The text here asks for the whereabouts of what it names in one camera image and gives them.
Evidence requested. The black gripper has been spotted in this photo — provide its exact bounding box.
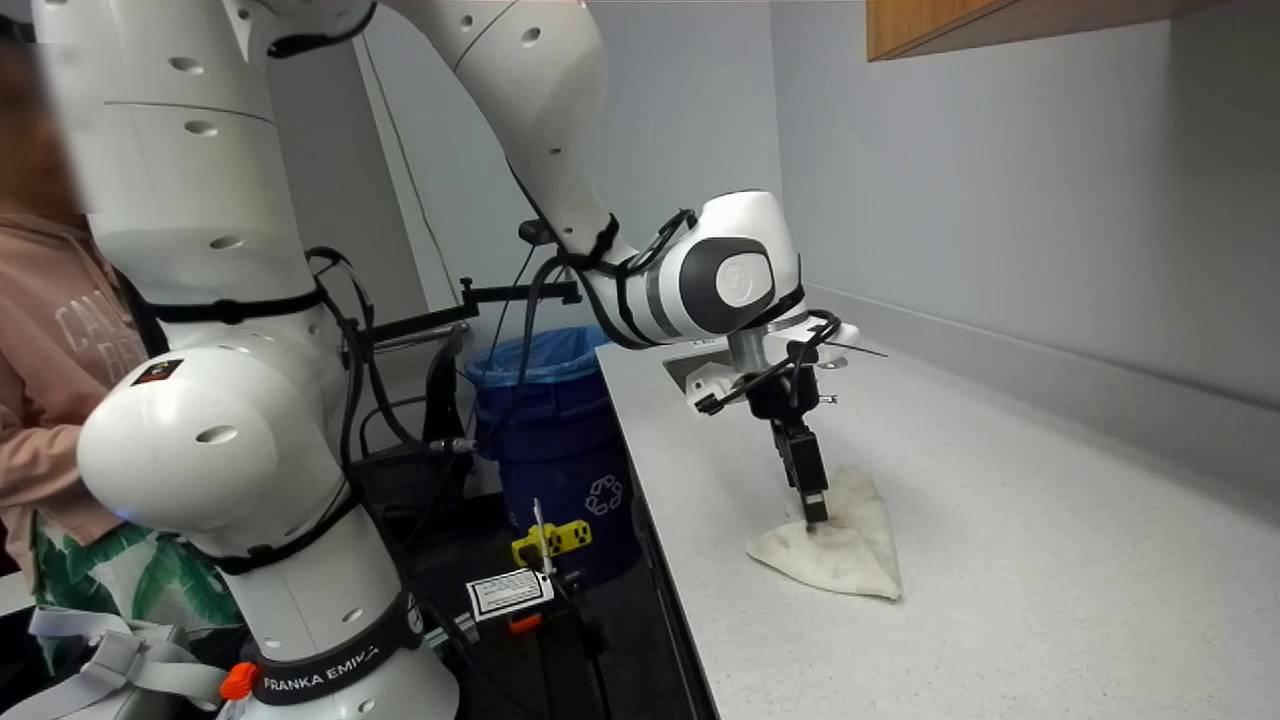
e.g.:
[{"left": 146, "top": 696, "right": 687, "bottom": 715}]
[{"left": 736, "top": 347, "right": 834, "bottom": 533}]

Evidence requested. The beige wiping cloth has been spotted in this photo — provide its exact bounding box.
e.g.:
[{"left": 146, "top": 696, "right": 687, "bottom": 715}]
[{"left": 744, "top": 473, "right": 909, "bottom": 608}]

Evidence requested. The steel sink basin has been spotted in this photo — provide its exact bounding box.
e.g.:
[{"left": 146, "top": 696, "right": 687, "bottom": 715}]
[{"left": 660, "top": 342, "right": 751, "bottom": 407}]

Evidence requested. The blue recycling bin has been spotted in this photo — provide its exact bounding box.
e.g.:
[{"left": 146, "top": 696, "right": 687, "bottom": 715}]
[{"left": 461, "top": 324, "right": 647, "bottom": 594}]

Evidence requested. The yellow clamp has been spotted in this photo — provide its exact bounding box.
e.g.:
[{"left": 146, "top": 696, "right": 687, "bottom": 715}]
[{"left": 508, "top": 496, "right": 598, "bottom": 577}]

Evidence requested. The white label tag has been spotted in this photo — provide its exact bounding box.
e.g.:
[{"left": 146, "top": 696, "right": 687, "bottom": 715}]
[{"left": 461, "top": 568, "right": 559, "bottom": 623}]

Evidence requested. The orange knob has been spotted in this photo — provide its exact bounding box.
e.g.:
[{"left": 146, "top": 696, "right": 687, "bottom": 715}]
[{"left": 217, "top": 659, "right": 263, "bottom": 707}]

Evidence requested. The green patterned fabric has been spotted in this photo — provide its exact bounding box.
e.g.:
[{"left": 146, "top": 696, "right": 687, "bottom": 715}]
[{"left": 34, "top": 514, "right": 254, "bottom": 649}]

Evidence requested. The standing person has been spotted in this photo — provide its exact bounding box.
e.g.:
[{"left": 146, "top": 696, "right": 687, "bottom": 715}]
[{"left": 0, "top": 206, "right": 151, "bottom": 594}]

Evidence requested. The wooden wall cabinet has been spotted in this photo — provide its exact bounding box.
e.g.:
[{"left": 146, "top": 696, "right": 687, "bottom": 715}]
[{"left": 864, "top": 0, "right": 1280, "bottom": 65}]

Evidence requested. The grey strap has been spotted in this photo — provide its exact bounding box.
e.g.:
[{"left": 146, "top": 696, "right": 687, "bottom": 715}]
[{"left": 0, "top": 604, "right": 233, "bottom": 720}]

